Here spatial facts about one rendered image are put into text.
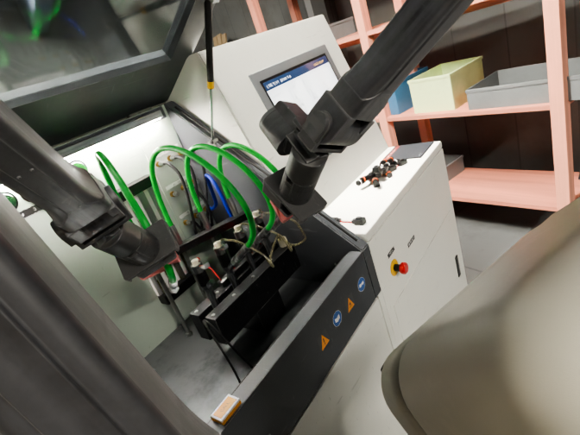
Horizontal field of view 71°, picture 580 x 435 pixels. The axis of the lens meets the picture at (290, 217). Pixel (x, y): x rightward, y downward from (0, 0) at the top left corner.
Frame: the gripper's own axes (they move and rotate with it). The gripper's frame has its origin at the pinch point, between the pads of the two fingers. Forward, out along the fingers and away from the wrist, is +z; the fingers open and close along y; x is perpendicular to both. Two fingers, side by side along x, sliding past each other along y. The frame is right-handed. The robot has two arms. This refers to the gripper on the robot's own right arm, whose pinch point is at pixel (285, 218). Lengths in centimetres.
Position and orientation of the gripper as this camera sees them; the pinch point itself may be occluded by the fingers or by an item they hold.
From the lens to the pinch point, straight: 76.9
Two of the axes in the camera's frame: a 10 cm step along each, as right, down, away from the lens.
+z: -2.0, 5.2, 8.3
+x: -7.4, 4.8, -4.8
